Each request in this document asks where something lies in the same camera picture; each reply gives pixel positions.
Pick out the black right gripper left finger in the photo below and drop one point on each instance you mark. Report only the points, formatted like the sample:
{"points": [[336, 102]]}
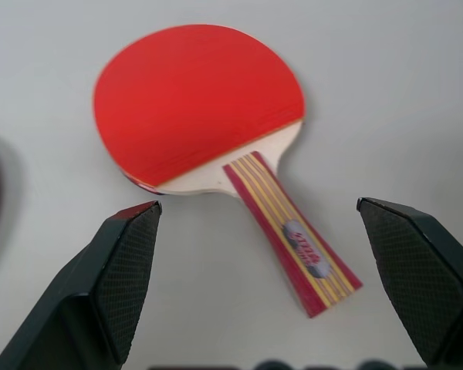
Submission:
{"points": [[81, 308]]}

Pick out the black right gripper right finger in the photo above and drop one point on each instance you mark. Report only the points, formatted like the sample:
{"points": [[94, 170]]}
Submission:
{"points": [[428, 277]]}

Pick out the red table tennis paddle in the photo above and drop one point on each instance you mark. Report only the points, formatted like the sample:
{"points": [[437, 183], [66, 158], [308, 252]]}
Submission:
{"points": [[185, 104]]}

